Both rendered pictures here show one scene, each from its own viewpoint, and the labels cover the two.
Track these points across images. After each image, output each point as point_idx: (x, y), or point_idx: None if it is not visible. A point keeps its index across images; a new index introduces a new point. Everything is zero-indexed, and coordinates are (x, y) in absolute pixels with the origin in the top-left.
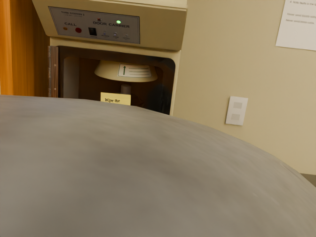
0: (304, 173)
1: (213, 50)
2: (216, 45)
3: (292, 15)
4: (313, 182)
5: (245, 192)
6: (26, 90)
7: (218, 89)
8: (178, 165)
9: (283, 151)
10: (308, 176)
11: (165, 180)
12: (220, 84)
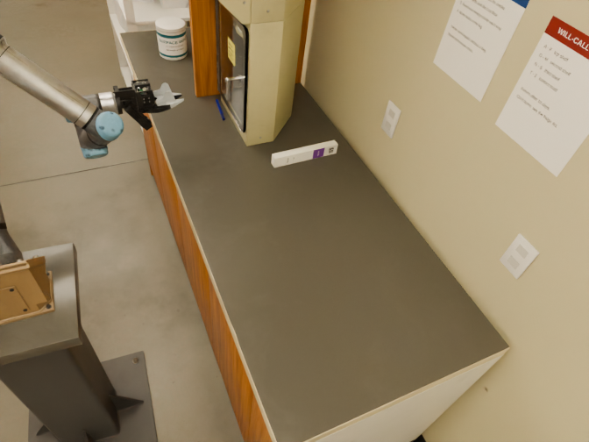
0: (414, 227)
1: (388, 40)
2: (392, 35)
3: (455, 30)
4: (400, 234)
5: None
6: (209, 17)
7: (385, 87)
8: None
9: (415, 193)
10: (412, 231)
11: None
12: (386, 81)
